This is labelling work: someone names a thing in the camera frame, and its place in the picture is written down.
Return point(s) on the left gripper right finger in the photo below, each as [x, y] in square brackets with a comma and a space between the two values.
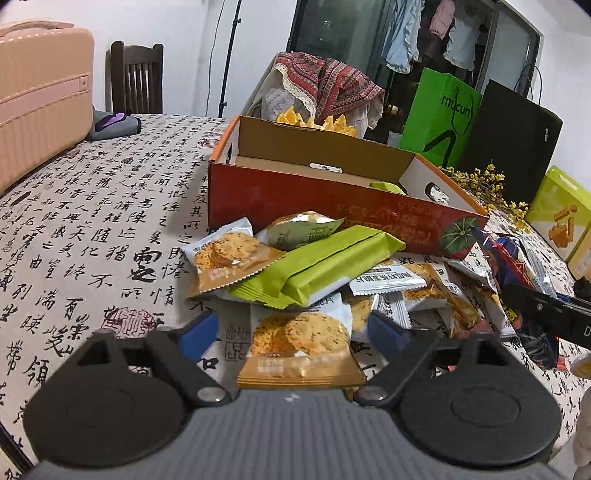
[468, 402]

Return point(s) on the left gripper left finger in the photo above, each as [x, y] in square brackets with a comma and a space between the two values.
[117, 400]

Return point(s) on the green snack bar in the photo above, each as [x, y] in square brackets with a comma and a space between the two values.
[309, 273]

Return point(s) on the blue red snack packet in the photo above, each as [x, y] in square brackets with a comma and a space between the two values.
[513, 262]

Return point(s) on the light green snack box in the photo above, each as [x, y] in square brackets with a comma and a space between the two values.
[560, 213]

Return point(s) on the white brown snack packet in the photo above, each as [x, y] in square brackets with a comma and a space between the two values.
[385, 278]

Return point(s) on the calligraphy print tablecloth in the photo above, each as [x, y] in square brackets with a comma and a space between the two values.
[95, 239]

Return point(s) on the yellow dried flower branch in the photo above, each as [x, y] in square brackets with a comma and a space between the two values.
[488, 186]

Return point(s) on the oat cracker packet near gripper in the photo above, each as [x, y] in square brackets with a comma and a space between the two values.
[308, 348]

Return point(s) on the oat cracker packet left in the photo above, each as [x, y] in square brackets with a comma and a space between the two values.
[228, 255]

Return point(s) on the black paper bag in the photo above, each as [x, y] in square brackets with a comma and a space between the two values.
[515, 135]

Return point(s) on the green white snack packet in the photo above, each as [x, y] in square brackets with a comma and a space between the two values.
[293, 231]

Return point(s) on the green mucun paper bag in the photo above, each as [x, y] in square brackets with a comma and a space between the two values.
[441, 119]

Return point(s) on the red cardboard pumpkin box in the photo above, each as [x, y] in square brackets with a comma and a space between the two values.
[262, 171]

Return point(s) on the grey purple folded cloth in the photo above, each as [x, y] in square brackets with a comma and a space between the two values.
[108, 125]

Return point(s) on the hanging white garment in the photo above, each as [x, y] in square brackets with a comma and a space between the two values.
[463, 38]

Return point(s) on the black light stand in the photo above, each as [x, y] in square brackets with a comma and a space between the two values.
[236, 20]

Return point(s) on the hanging light blue clothes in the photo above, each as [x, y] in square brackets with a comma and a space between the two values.
[400, 47]

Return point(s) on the dark wooden chair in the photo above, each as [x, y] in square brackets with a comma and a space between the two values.
[136, 74]

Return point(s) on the hanging pink garment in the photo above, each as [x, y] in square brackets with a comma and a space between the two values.
[443, 18]

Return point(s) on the red patterned cloth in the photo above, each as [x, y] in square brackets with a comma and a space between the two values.
[328, 87]

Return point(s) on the pink hard-shell suitcase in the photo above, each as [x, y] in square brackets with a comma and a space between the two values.
[46, 93]

